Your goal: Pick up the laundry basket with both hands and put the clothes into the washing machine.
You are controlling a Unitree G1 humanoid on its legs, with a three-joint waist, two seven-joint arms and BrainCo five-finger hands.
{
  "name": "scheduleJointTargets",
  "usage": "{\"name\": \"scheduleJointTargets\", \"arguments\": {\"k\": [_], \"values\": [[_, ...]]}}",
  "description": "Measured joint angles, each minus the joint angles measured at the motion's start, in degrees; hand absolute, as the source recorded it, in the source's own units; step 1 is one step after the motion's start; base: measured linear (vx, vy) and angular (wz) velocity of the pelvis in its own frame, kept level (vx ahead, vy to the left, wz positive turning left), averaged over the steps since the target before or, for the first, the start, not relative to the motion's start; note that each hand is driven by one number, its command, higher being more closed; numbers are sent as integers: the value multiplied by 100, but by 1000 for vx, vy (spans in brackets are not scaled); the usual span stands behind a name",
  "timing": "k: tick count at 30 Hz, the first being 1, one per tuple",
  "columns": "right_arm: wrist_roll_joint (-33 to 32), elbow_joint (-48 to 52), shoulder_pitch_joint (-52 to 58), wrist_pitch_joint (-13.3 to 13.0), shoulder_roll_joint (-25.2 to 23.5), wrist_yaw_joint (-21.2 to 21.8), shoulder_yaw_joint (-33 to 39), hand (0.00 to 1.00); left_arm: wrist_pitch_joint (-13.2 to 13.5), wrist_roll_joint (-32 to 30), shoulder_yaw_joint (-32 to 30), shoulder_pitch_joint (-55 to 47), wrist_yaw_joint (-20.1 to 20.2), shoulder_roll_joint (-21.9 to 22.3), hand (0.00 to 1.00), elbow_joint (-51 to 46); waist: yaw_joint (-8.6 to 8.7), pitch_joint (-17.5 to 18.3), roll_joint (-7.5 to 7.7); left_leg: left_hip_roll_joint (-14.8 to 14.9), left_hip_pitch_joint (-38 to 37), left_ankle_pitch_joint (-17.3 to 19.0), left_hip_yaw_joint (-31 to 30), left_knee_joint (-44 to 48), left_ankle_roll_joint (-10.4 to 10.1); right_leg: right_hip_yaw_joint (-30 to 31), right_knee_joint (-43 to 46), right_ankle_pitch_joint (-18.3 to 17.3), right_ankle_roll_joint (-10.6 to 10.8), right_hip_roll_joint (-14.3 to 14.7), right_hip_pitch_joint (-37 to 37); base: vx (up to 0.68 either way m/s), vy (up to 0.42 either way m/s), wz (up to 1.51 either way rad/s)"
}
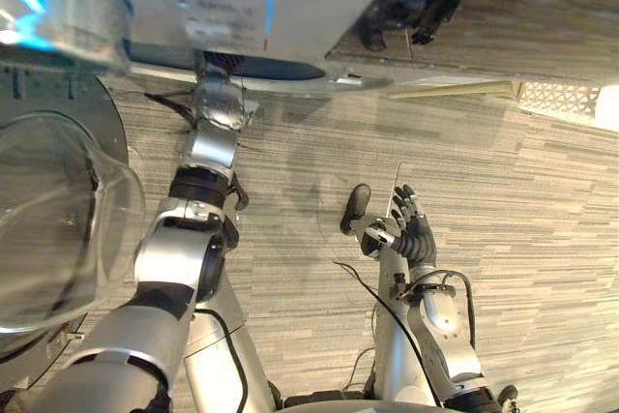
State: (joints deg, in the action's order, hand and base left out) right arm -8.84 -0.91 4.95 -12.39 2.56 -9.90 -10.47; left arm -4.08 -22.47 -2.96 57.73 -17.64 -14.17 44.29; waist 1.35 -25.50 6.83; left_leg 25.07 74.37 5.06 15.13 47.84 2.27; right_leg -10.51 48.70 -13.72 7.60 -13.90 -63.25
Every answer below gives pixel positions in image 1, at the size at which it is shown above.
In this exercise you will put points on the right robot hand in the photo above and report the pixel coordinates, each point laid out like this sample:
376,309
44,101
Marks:
417,239

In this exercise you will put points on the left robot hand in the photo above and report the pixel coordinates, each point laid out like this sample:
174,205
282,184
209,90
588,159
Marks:
221,64

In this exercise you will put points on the glass washing machine door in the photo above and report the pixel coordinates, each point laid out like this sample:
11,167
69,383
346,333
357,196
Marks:
48,219

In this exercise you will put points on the silver robot leg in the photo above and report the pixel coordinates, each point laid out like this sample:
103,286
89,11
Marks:
394,335
217,364

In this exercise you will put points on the silver right robot leg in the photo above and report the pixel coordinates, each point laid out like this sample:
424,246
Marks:
394,335

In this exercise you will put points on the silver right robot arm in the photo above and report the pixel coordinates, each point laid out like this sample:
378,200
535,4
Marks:
446,327

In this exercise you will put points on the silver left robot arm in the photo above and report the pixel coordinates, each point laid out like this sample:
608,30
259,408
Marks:
159,258

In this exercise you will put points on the silver left robot leg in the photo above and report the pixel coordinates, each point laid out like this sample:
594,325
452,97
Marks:
217,364

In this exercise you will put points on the white lattice laundry basket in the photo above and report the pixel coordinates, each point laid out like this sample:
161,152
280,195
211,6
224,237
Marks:
556,99

